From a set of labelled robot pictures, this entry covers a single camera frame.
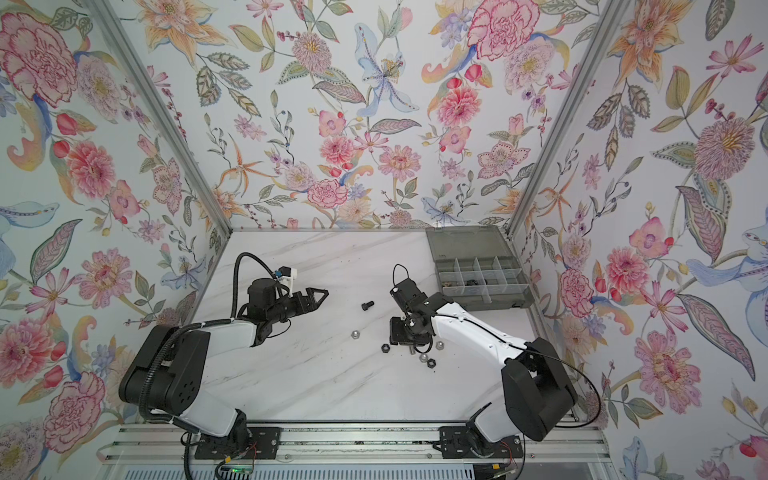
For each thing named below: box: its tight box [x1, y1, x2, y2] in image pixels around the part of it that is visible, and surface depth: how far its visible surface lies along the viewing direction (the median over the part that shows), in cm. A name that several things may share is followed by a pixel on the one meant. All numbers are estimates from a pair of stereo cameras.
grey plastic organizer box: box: [425, 225, 535, 311], surface depth 109 cm
